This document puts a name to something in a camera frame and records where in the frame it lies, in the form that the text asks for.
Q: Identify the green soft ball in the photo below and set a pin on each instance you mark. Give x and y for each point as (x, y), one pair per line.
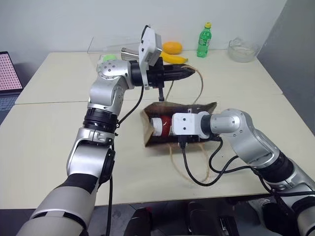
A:
(109, 58)

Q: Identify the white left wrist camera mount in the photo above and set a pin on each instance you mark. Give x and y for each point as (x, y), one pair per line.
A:
(147, 49)

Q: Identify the yellow banana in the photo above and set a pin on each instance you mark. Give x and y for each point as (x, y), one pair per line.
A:
(174, 58)

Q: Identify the green plastic soda bottle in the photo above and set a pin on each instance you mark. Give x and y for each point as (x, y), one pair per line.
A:
(203, 41)

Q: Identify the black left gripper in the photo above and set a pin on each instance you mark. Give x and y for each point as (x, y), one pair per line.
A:
(156, 73)

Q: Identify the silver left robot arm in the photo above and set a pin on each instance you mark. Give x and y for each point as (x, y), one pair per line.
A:
(103, 103)

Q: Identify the red and white can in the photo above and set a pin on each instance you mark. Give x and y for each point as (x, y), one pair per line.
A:
(160, 126)

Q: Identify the dark rounded shape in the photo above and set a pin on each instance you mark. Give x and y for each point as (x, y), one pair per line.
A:
(278, 216)
(199, 218)
(139, 222)

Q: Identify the stainless steel cup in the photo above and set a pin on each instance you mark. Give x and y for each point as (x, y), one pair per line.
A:
(129, 54)

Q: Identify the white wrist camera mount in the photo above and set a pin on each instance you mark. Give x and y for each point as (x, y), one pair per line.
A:
(187, 124)
(147, 49)

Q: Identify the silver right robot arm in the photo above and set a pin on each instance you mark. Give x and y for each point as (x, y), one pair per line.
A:
(248, 137)

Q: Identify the clear glass bowl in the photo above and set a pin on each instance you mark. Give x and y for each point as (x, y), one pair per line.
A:
(242, 52)

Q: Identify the clear plastic box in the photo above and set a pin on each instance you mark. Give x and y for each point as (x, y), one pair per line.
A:
(98, 48)

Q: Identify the pink dotted black-framed panel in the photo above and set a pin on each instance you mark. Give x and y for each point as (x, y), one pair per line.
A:
(8, 71)

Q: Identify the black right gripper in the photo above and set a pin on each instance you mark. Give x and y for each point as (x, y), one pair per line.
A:
(192, 138)

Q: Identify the orange mango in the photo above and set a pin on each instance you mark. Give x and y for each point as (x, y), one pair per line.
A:
(172, 47)

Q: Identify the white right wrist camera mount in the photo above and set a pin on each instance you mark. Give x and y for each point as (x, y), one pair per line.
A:
(187, 124)

